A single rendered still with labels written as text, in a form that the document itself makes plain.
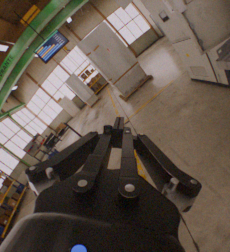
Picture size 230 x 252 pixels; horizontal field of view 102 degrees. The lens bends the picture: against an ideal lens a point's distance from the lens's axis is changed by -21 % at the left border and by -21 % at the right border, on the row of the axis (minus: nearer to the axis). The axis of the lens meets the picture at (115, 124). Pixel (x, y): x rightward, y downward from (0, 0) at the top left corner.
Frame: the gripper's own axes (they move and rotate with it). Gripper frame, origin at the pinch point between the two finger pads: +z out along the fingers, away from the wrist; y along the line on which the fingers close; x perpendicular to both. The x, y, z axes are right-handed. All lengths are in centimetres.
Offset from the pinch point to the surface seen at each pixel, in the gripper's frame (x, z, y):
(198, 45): 42, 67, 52
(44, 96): -75, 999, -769
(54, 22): 372, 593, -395
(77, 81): 43, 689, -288
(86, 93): -30, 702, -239
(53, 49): 151, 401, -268
